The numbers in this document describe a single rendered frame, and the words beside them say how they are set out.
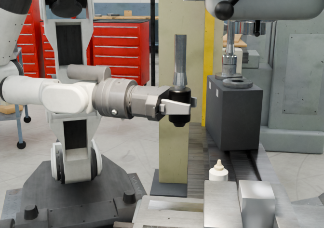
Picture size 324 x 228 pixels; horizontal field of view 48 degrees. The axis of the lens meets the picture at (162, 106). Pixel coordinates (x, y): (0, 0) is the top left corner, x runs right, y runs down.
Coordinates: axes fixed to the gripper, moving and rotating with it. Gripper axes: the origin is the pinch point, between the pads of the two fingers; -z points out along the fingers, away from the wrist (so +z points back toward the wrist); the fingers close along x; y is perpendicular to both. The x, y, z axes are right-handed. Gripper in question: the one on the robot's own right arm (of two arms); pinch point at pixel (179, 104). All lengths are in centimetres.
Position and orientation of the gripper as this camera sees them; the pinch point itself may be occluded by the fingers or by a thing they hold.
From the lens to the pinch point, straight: 77.7
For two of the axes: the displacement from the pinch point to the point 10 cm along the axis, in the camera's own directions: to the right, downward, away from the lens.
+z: -9.4, -1.0, 3.2
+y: 0.0, 9.6, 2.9
